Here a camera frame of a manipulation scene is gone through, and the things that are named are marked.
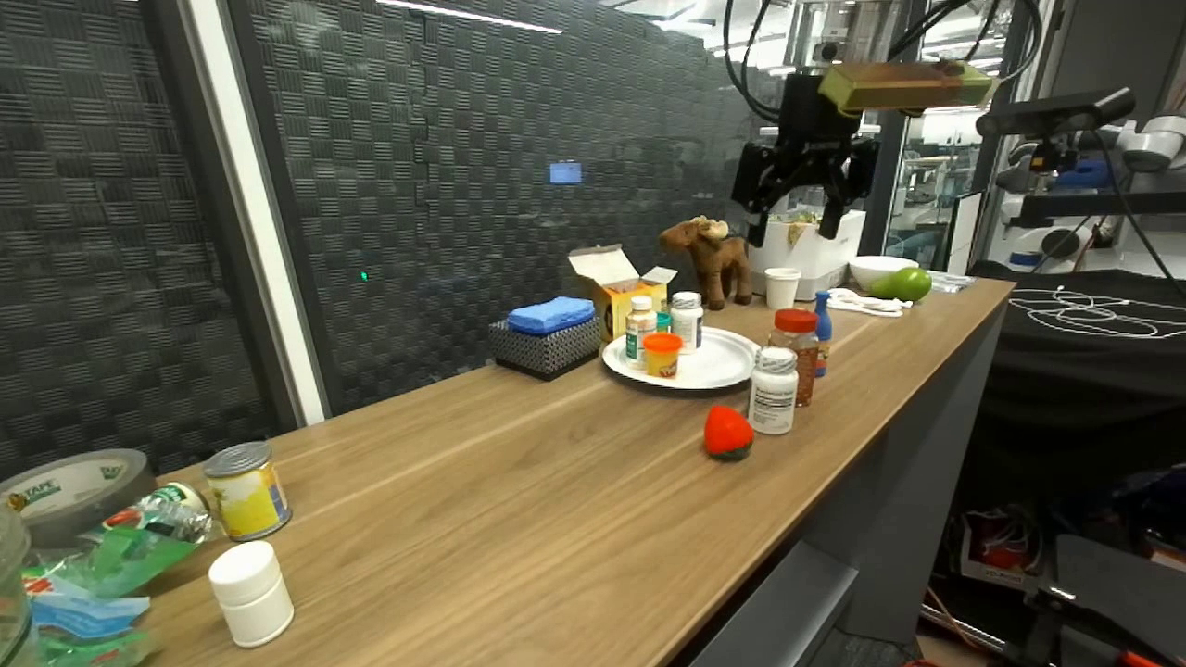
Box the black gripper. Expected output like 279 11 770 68
728 71 881 248

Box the orange lid spice jar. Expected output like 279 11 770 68
770 302 823 407

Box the white bottle green label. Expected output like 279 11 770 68
623 291 661 363

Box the orange lid yellow putty tub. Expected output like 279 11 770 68
639 329 686 383

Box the white paper plate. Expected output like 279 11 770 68
596 323 761 396

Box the red toy strawberry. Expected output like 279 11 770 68
699 404 761 463

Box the white round plastic cup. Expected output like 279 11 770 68
762 263 804 312

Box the white bowl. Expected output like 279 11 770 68
846 250 919 297

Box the brown plush moose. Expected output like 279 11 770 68
657 215 757 312

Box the white cloth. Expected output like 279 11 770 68
823 286 914 323

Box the blue toy bottle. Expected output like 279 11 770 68
811 287 839 383

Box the green fruit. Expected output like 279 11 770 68
885 263 939 302

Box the white pill bottle grey label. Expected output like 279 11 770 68
746 343 804 437

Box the open yellow cardboard box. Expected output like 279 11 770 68
565 239 682 343

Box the grey woven basket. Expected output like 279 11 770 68
489 312 608 383

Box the black covered table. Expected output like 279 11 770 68
976 263 1186 422

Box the yellow can grey lid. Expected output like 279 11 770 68
202 441 297 543

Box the small white jar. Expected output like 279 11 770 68
204 542 300 653

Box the green plastic wrapper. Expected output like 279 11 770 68
24 476 219 621

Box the blue plastic wrapper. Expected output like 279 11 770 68
26 589 155 644

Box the brown green wrist camera block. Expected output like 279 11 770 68
816 59 997 118

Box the white cable coil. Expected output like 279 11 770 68
1008 281 1186 343

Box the grey duct tape roll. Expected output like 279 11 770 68
0 443 155 548

